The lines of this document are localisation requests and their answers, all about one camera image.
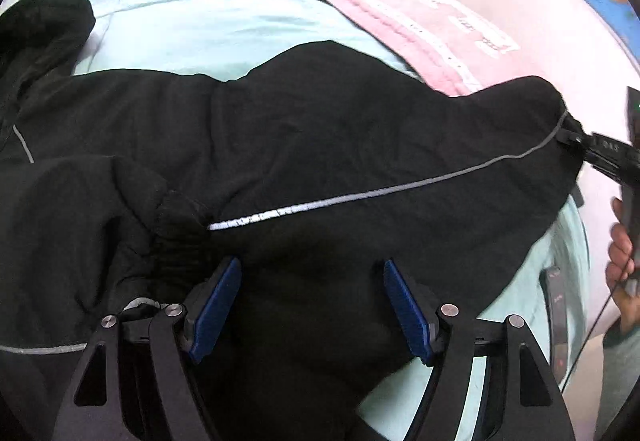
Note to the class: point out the teal bed sheet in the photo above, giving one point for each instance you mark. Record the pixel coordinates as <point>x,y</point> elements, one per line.
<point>200,21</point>

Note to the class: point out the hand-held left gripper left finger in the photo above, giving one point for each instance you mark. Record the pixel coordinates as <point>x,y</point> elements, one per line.
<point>220,301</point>

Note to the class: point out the black device with red marks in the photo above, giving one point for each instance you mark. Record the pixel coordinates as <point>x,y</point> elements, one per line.
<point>556,316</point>

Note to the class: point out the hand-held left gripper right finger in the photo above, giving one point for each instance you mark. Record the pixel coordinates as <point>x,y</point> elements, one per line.
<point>405,311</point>

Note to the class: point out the black jacket with grey piping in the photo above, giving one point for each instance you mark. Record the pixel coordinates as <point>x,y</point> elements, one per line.
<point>325,131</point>

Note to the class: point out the person's right hand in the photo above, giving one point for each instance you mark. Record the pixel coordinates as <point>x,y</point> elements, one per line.
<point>620,251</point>

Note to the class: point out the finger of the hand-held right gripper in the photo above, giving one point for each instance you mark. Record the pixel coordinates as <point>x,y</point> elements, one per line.
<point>575,138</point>

